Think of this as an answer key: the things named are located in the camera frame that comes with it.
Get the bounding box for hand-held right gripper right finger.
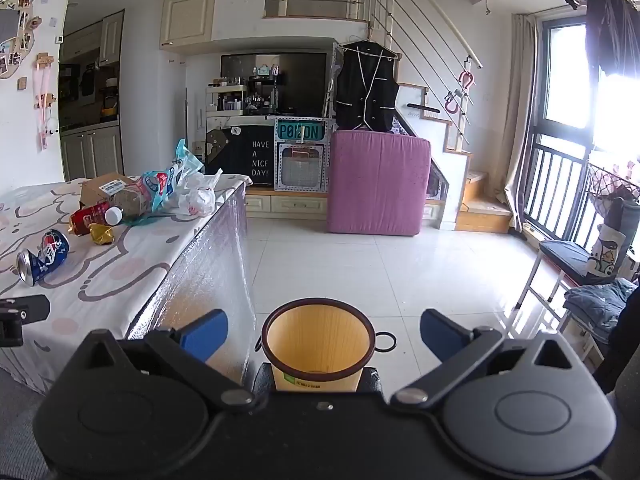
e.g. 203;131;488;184
391;309;583;410

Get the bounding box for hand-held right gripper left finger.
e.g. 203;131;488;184
65;309;256;411

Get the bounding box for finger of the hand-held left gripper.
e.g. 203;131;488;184
0;294;51;347

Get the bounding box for crushed blue can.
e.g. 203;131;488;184
16;228;71;287

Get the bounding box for red can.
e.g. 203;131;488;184
69;201;114;236

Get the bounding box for yellow bin with dark rim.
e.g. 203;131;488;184
255;297;398;393

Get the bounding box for white plastic bag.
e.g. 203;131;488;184
164;169;224;217

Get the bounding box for brown cardboard box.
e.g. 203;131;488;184
80;173;142;211

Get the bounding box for clear bottle with white cap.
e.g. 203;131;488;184
104;184;153;227

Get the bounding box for blue snack packet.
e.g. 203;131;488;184
141;139;204;212

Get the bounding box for printed tablecloth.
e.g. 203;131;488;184
0;173;249;396

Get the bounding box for wooden staircase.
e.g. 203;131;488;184
394;81;514;234

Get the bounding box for white chair with blue cushion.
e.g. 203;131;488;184
515;239;603;333

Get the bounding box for cream low drawer cabinet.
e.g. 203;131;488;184
244;186;331;219

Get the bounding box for folded blue jeans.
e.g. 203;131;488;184
564;278;639;342

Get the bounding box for pink mattress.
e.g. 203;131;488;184
326;129;432;237

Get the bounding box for cream kitchen cabinets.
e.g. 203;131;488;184
59;9;126;182

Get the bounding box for dark cloth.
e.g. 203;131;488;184
592;286;640;396

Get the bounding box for black sign board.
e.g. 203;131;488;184
204;121;277;190

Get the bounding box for cartoon print pillow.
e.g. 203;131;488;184
586;221;629;277

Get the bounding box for black balcony railing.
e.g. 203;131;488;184
524;131;595;250

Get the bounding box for metal cage with green sign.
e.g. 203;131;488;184
274;116;332;194

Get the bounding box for beige curtain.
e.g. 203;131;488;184
501;13;540;234

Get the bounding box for white shelf rack with bottles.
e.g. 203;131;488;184
205;84;249;114

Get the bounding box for pink hooks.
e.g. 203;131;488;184
442;70;476;114

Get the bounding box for black vest with white trim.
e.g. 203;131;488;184
334;41;400;132

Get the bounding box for black television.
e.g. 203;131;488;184
220;50;332;118

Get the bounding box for stair railing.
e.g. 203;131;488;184
367;0;485;147

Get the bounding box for hanging dark clothes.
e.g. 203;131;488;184
584;0;640;80

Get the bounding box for pink hanging wall item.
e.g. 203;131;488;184
33;52;57;151

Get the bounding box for wall photo decoration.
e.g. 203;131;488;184
0;0;39;81

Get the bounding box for cream wall cabinet door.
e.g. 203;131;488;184
159;0;218;51

